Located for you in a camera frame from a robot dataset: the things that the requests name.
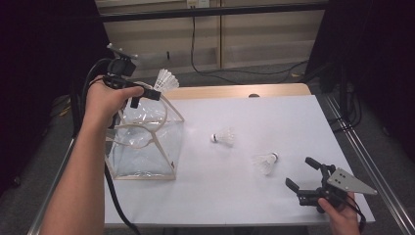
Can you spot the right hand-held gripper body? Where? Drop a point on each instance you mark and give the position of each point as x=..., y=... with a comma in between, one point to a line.
x=349, y=182

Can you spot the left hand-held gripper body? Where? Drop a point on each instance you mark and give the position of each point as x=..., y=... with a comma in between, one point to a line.
x=121, y=68

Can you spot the white shuttlecock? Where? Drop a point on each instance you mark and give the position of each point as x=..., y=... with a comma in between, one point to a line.
x=265, y=162
x=225, y=136
x=166, y=80

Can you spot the clear plastic bag beige trim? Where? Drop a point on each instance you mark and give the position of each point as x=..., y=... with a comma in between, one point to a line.
x=147, y=156

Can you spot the person's left hand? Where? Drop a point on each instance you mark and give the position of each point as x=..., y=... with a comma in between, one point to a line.
x=101, y=104

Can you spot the person's right hand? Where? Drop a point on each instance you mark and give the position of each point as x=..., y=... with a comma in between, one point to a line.
x=341, y=218

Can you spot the white table cover sheet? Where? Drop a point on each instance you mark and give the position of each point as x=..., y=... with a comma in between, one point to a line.
x=228, y=196

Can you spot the small yellow strip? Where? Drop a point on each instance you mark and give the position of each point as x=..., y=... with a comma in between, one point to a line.
x=65, y=111

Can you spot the black curtain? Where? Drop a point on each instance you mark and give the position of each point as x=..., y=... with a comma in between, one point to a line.
x=385, y=49
x=39, y=65

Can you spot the black horizontal bar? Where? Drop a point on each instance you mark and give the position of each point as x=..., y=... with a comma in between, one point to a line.
x=228, y=10

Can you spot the light wooden shelving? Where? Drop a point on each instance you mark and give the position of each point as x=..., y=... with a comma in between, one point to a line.
x=261, y=32

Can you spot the aluminium rail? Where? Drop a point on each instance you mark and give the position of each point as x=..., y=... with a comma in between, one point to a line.
x=378, y=178
x=39, y=225

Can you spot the white wall socket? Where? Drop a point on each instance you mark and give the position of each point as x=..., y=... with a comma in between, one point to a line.
x=199, y=3

